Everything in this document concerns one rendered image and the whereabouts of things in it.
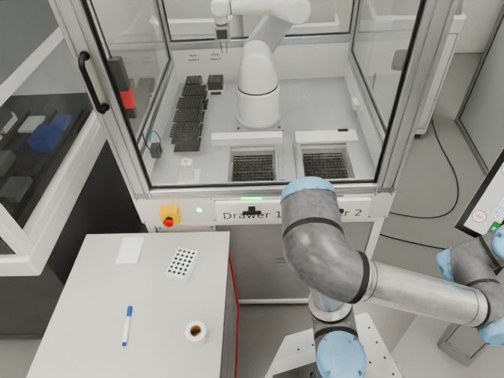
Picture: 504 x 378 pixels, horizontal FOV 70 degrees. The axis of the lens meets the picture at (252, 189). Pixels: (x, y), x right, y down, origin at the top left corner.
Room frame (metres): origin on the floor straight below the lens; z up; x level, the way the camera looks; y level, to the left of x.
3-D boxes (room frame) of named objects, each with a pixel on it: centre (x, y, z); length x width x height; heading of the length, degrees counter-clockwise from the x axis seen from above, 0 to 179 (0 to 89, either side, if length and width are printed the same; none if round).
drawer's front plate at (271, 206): (0.95, 0.01, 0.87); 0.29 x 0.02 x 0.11; 86
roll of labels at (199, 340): (0.51, 0.22, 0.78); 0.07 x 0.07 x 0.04
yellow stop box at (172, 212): (0.95, 0.34, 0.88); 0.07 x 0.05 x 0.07; 86
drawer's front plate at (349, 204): (0.93, -0.31, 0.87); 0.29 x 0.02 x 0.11; 86
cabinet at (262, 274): (1.42, -0.08, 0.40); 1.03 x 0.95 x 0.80; 86
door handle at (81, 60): (0.96, 0.44, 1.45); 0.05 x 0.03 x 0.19; 176
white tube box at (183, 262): (0.78, 0.29, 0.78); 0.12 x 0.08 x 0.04; 161
